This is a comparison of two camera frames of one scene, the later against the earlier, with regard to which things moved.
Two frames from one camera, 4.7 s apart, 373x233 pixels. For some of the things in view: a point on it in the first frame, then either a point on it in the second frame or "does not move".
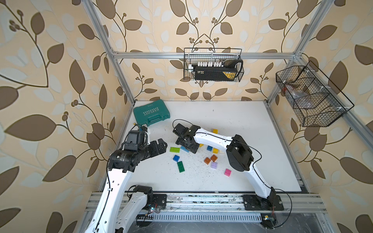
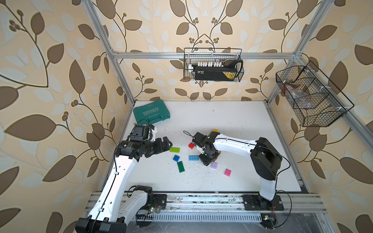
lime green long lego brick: [175, 149] does not move
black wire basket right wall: [316, 100] does not move
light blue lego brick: [183, 148] -> [194, 158]
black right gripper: [192, 148] -> [206, 161]
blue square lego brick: [176, 158] does not move
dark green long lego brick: [181, 167] does not move
